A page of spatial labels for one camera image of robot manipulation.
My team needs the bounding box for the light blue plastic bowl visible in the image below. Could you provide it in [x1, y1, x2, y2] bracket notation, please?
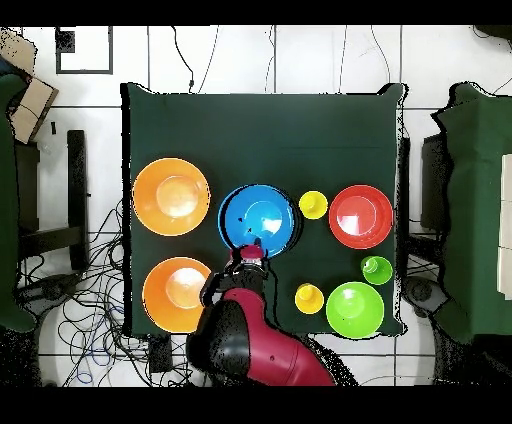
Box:
[217, 184, 298, 259]

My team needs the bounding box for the orange plastic bowl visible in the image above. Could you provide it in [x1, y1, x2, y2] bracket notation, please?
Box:
[142, 256, 212, 334]
[132, 157, 212, 237]

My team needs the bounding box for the yellow plastic cup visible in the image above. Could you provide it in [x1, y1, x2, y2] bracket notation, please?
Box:
[298, 190, 330, 221]
[294, 282, 325, 315]

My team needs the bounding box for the dark green tablecloth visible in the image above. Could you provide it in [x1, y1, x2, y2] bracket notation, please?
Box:
[120, 82, 407, 337]

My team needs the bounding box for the red plastic bowl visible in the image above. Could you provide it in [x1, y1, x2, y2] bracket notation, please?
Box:
[328, 184, 395, 250]

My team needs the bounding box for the green plastic bowl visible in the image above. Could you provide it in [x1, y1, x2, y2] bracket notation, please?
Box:
[325, 281, 386, 340]

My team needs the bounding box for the green plastic cup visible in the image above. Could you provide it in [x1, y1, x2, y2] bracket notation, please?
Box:
[360, 255, 394, 286]

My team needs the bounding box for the black power adapter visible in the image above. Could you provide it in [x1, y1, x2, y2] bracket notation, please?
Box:
[148, 334, 174, 373]

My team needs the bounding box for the black equipment base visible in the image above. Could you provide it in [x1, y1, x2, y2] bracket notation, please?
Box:
[17, 272, 83, 307]
[401, 275, 447, 319]

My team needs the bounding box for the black box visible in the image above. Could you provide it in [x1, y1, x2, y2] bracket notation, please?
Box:
[420, 133, 453, 233]

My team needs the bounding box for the green cloth covered table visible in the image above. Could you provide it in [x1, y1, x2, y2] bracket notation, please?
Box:
[430, 82, 512, 345]
[0, 73, 37, 333]

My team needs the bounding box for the white box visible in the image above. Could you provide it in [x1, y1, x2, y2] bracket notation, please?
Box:
[496, 153, 512, 301]

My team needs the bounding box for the brown cardboard box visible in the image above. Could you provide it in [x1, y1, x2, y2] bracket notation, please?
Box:
[0, 26, 39, 75]
[7, 77, 60, 145]

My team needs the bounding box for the tangle of floor cables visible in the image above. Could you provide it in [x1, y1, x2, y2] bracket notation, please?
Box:
[17, 199, 201, 387]

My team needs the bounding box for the black cable with plug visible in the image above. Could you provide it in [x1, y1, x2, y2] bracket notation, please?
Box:
[171, 25, 196, 94]

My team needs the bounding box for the black stand frame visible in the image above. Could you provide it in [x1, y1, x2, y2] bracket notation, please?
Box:
[15, 129, 90, 273]

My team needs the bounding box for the black square floor frame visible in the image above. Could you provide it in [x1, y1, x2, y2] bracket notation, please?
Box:
[55, 25, 114, 76]

